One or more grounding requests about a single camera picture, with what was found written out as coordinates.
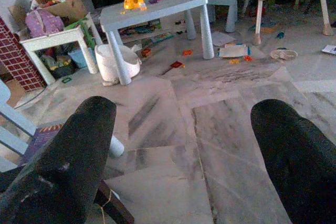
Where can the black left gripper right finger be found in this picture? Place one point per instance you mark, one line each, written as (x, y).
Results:
(296, 161)

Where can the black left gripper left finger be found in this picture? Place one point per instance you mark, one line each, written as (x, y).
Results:
(71, 155)

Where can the purple picture book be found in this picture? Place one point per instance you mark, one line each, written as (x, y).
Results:
(39, 134)

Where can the dark brown wooden bar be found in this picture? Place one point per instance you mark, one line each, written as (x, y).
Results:
(115, 208)

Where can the white plastic bucket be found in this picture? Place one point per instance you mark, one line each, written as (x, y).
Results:
(103, 62)

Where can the blue plastic bin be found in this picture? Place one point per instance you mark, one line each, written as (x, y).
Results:
(78, 57)

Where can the round beige dish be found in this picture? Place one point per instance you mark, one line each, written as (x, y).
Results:
(283, 54)

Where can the red brick pattern box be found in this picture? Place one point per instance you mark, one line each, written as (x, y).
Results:
(15, 58)

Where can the orange toy block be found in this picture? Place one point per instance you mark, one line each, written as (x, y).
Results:
(187, 52)
(248, 58)
(234, 61)
(147, 52)

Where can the white printed book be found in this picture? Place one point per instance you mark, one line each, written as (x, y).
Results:
(330, 49)

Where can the small white wooden table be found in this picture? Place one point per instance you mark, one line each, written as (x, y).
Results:
(52, 37)

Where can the small blue toy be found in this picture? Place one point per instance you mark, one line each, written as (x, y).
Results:
(280, 35)

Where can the purple fabric bag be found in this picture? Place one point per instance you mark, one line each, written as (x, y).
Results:
(42, 23)

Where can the red toy shovel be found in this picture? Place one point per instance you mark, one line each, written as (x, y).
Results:
(176, 64)

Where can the white paper sheet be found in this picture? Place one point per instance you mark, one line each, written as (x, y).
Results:
(223, 38)

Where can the cardboard box of toys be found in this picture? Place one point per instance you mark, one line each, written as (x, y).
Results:
(73, 6)

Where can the orange dome toy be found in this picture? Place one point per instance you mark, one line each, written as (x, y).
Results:
(132, 2)

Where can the light blue plastic kids table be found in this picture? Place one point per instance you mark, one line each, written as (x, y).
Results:
(165, 5)

